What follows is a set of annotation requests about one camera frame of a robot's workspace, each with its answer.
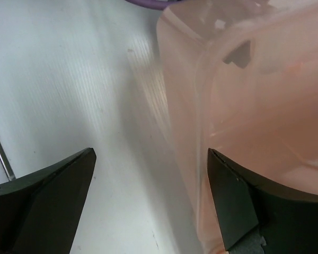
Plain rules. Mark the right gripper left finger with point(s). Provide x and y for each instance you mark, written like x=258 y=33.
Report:
x=40 y=212

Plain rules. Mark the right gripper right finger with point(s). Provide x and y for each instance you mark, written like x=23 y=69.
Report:
x=258 y=215

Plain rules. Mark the pink plastic toolbox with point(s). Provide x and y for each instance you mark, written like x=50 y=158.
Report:
x=241 y=77

